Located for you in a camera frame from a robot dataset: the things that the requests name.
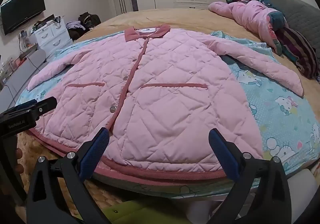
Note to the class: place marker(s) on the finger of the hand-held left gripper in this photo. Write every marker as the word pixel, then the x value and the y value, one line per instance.
pixel 45 105

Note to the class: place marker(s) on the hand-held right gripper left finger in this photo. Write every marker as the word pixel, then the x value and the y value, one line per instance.
pixel 100 144

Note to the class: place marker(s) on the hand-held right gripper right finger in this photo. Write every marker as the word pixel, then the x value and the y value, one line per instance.
pixel 222 149

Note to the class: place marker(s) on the pink quilted jacket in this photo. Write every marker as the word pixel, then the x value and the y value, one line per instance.
pixel 170 83

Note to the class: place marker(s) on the dark clothes pile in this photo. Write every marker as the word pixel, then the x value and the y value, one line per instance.
pixel 76 32

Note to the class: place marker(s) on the person's left hand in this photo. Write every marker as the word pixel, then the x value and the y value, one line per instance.
pixel 19 155

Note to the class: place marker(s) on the grey low cabinet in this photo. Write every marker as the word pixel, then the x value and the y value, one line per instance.
pixel 22 71

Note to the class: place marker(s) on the white drawer cabinet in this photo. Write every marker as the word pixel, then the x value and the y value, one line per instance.
pixel 52 36

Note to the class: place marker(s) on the person's yellow-green clothing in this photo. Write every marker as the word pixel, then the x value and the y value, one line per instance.
pixel 140 212

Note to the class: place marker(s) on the cartoon cat printed blanket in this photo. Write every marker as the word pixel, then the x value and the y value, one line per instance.
pixel 275 88

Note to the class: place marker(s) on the lavender garment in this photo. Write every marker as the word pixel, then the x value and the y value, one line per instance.
pixel 73 24

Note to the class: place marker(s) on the black bag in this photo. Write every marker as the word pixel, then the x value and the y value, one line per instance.
pixel 90 19

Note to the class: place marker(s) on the dark striped cloth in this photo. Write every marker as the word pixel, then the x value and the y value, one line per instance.
pixel 300 51

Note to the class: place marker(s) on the pink floral comforter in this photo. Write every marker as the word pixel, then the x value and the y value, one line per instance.
pixel 252 13

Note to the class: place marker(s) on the bed with tan cover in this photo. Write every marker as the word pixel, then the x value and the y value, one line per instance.
pixel 175 18

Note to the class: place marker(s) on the grey quilted headboard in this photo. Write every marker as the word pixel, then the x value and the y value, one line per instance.
pixel 300 11

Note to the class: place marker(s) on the black wall television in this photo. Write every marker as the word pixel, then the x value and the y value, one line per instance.
pixel 22 11

